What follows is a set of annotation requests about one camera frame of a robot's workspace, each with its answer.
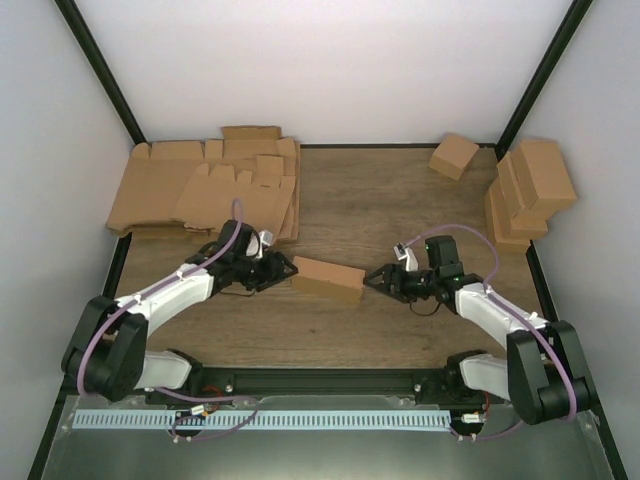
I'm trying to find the lower folded brown box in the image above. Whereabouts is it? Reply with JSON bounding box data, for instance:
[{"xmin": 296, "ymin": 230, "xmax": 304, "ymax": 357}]
[{"xmin": 484, "ymin": 180, "xmax": 530, "ymax": 254}]

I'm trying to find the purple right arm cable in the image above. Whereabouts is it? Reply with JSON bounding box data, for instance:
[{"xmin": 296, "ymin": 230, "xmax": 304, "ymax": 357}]
[{"xmin": 407, "ymin": 224, "xmax": 579, "ymax": 421}]

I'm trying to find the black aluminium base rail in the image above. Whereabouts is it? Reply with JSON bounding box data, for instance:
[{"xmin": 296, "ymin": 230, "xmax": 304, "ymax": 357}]
[{"xmin": 178, "ymin": 367, "xmax": 447, "ymax": 398}]

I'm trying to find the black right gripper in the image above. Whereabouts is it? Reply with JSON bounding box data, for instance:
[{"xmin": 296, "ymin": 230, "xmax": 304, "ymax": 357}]
[{"xmin": 364, "ymin": 263, "xmax": 440, "ymax": 304}]

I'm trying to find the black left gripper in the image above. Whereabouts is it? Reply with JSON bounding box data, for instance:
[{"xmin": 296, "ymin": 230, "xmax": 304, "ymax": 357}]
[{"xmin": 234, "ymin": 251, "xmax": 299, "ymax": 292}]

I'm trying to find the folded brown box tilted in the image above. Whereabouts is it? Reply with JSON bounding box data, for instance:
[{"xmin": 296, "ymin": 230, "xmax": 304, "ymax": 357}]
[{"xmin": 428, "ymin": 133, "xmax": 479, "ymax": 181}]

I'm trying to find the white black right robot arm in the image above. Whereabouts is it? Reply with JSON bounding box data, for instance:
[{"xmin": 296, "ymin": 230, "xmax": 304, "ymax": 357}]
[{"xmin": 363, "ymin": 235, "xmax": 598, "ymax": 425}]

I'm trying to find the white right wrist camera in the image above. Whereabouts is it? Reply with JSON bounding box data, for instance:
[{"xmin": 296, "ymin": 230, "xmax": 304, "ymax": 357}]
[{"xmin": 393, "ymin": 243, "xmax": 419, "ymax": 272}]

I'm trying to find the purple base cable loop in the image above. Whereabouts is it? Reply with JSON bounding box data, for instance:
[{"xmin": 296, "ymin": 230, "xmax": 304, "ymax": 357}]
[{"xmin": 169, "ymin": 390, "xmax": 261, "ymax": 445}]

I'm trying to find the brown cardboard box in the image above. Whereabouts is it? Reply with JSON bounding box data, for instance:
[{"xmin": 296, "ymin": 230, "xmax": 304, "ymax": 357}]
[{"xmin": 291, "ymin": 256, "xmax": 365, "ymax": 305}]

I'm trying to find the black right frame post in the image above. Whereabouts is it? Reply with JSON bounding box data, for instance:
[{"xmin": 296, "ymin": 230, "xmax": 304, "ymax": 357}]
[{"xmin": 494, "ymin": 0, "xmax": 593, "ymax": 161}]

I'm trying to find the black left frame post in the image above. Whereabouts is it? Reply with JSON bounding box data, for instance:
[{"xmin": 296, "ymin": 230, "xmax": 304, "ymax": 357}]
[{"xmin": 54, "ymin": 0, "xmax": 147, "ymax": 145}]

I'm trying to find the stack of flat cardboard blanks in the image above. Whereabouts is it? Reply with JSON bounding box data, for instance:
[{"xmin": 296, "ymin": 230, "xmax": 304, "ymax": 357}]
[{"xmin": 106, "ymin": 126, "xmax": 301, "ymax": 241}]

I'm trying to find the black frame post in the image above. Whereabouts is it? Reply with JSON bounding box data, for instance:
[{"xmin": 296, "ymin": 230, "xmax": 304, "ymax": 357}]
[
  {"xmin": 54, "ymin": 0, "xmax": 147, "ymax": 145},
  {"xmin": 494, "ymin": 0, "xmax": 593, "ymax": 161}
]

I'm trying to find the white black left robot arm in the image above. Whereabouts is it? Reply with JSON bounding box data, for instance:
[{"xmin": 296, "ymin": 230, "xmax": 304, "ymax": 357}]
[{"xmin": 61, "ymin": 220, "xmax": 298, "ymax": 404}]

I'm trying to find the top folded brown box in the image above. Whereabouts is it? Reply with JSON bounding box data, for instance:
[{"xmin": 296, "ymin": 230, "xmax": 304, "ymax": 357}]
[{"xmin": 512, "ymin": 140, "xmax": 578, "ymax": 219}]

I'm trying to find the light blue slotted cable duct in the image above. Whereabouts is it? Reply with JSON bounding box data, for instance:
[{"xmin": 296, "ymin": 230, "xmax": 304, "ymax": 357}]
[{"xmin": 72, "ymin": 409, "xmax": 451, "ymax": 433}]

